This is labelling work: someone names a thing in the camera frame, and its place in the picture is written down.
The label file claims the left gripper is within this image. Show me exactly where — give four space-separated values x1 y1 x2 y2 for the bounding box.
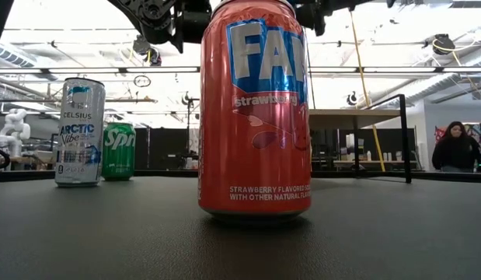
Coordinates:
173 0 212 54

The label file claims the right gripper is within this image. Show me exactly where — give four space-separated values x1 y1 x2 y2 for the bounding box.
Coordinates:
295 0 326 37

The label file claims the red Fanta strawberry can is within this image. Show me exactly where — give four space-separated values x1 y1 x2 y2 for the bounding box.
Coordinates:
197 0 313 225

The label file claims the green Sprite can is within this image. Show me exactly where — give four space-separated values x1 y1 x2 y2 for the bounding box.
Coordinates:
101 121 137 182

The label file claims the white Celsius Arctic Vibe can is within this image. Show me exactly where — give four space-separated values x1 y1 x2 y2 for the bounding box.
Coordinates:
54 76 106 188

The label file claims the black partition panel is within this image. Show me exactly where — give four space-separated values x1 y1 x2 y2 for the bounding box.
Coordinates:
134 128 200 171

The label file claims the background desk with bottles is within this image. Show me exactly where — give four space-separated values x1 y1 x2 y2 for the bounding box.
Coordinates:
333 149 419 171

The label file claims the person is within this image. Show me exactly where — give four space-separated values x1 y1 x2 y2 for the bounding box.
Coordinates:
431 121 481 173

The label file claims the black ceiling cable reel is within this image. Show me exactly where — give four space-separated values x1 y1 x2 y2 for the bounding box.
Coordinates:
131 35 162 67

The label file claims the thin black cable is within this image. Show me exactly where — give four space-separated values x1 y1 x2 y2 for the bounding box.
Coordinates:
304 26 317 110

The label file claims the wooden shelf with black frame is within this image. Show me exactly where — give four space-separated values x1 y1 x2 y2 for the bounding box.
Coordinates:
308 93 413 185

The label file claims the black ceiling reel yellow cord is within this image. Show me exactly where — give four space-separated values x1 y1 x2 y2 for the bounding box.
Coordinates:
431 33 457 56

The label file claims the white ceiling duct pipe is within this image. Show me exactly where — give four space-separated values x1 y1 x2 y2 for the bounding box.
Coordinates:
370 46 481 108

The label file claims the yellow cable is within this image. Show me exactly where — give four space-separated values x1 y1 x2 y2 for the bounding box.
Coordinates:
349 11 386 173

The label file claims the black table frame rail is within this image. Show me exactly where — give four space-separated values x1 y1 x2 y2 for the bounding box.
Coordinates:
0 169 481 184

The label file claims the colourful wall hanging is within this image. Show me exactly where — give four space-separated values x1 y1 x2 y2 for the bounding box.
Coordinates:
434 123 481 164

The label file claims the ribbed ceiling air duct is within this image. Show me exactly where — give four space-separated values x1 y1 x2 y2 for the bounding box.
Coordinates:
0 40 61 79

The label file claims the black curved hose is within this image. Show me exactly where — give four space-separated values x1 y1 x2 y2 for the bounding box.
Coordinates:
0 145 12 170

